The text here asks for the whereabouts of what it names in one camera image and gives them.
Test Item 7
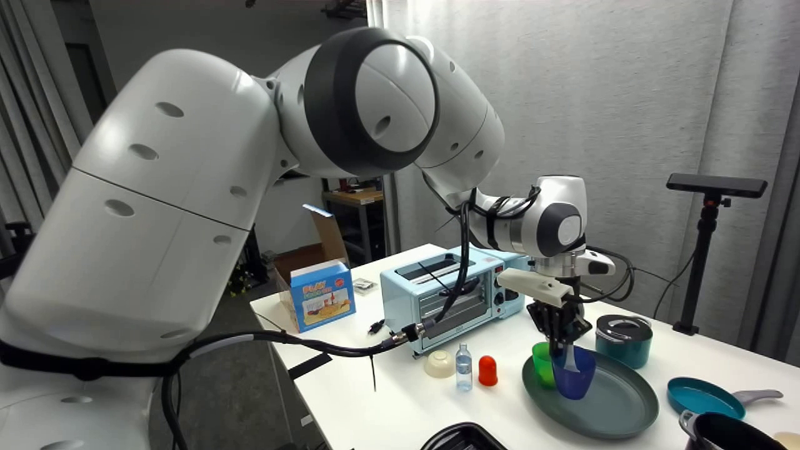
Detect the teal frying pan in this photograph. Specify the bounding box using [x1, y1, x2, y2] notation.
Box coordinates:
[666, 375, 786, 423]

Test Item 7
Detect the black tape strip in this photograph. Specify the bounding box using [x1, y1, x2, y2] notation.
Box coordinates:
[287, 350, 334, 381]

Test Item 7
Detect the light blue toaster oven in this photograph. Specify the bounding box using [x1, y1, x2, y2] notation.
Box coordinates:
[377, 241, 531, 360]

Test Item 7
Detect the wooden side table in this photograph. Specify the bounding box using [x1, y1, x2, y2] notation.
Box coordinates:
[322, 181, 388, 269]

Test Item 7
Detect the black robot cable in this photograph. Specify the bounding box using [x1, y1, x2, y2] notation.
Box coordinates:
[0, 185, 546, 395]

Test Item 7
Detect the pale blue plastic spork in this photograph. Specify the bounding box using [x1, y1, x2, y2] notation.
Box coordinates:
[561, 344, 583, 379]

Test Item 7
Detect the dark blue cup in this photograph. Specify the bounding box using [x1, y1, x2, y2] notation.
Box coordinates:
[552, 344, 599, 401]

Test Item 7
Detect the small clear water bottle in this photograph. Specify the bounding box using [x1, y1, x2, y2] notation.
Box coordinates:
[453, 343, 474, 395]

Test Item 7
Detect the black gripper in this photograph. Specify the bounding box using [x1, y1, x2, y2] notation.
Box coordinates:
[524, 295, 592, 360]

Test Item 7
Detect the black tripod stand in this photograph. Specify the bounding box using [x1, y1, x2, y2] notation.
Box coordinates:
[669, 190, 734, 338]

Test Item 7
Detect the black pot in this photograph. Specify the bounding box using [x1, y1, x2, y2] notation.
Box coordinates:
[677, 409, 789, 450]

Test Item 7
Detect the blue cardboard box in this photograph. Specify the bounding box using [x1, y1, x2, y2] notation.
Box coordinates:
[287, 258, 359, 335]

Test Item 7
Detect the grey plate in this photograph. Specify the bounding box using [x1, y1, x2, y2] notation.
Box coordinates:
[519, 346, 661, 441]

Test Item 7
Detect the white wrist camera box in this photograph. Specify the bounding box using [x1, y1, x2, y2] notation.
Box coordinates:
[498, 268, 579, 306]

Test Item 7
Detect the dark teal bowl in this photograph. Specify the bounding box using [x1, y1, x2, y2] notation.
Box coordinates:
[592, 311, 656, 371]

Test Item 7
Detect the small white round object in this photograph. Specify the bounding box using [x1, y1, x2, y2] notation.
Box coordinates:
[422, 346, 457, 379]

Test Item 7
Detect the small red shaker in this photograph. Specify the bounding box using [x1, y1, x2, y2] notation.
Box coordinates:
[477, 353, 499, 386]

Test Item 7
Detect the brown cardboard box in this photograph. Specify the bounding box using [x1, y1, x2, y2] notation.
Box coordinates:
[272, 209, 352, 283]

